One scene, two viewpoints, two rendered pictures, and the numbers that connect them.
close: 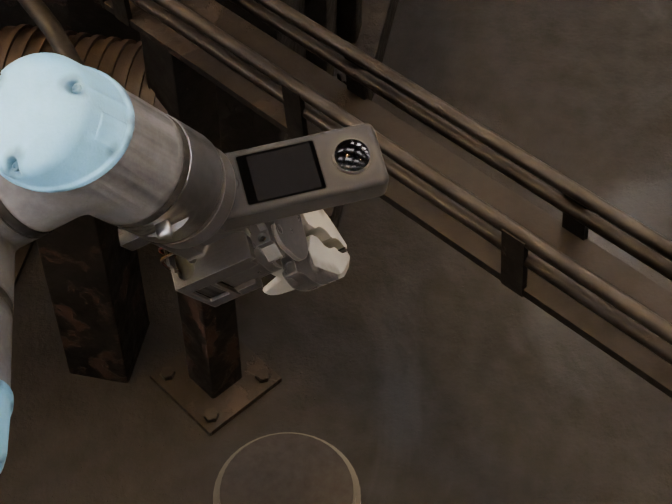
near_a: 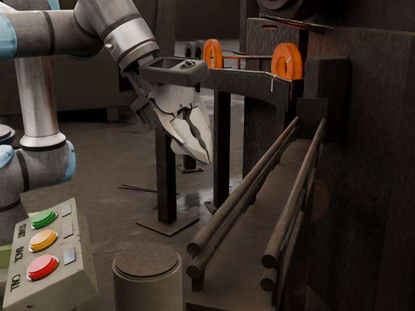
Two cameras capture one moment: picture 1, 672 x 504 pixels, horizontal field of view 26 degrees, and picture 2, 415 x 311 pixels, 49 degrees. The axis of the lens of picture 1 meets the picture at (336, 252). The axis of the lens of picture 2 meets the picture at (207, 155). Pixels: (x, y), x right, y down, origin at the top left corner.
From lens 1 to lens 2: 93 cm
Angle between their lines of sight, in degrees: 57
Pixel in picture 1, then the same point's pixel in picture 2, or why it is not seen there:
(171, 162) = (115, 13)
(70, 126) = not seen: outside the picture
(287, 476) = (154, 256)
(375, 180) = (183, 71)
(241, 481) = (143, 247)
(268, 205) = (151, 68)
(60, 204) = (80, 8)
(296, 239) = (167, 103)
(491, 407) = not seen: outside the picture
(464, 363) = not seen: outside the picture
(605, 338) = (241, 224)
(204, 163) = (133, 29)
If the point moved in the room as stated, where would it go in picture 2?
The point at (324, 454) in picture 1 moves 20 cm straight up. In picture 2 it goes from (171, 261) to (168, 150)
